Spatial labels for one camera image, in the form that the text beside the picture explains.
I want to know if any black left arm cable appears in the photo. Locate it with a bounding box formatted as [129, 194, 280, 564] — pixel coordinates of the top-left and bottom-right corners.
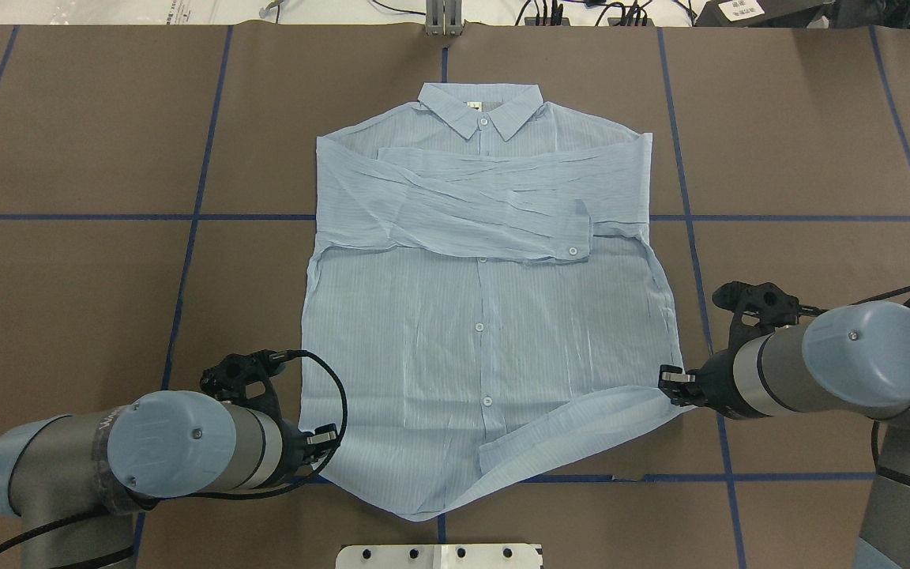
[0, 349, 350, 569]

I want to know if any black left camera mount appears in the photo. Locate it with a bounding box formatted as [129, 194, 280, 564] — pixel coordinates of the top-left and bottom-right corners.
[199, 350, 285, 420]

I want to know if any aluminium frame post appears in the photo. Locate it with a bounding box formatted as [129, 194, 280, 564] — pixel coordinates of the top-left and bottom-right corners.
[425, 0, 464, 36]

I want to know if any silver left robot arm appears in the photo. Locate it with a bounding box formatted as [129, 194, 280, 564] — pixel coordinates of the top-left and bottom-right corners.
[0, 391, 344, 568]

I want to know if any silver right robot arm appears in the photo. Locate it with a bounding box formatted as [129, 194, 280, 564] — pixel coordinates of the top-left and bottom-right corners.
[658, 301, 910, 568]

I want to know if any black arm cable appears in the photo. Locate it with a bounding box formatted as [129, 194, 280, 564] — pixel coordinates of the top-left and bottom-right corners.
[795, 270, 910, 475]
[0, 349, 350, 569]

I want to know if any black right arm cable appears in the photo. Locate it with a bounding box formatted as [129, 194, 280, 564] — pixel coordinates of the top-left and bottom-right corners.
[795, 270, 910, 475]

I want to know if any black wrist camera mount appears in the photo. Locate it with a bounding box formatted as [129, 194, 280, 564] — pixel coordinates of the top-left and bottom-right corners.
[711, 281, 825, 354]

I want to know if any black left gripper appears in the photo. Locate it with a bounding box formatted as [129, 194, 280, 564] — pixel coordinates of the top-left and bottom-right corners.
[273, 419, 342, 484]

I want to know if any light blue button shirt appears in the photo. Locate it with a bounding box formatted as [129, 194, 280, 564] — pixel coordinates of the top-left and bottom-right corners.
[301, 83, 682, 522]

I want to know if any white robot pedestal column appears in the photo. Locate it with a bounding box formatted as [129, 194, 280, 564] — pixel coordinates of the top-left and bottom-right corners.
[335, 543, 544, 568]

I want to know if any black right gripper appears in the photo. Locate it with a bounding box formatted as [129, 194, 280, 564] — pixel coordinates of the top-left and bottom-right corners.
[657, 352, 740, 413]

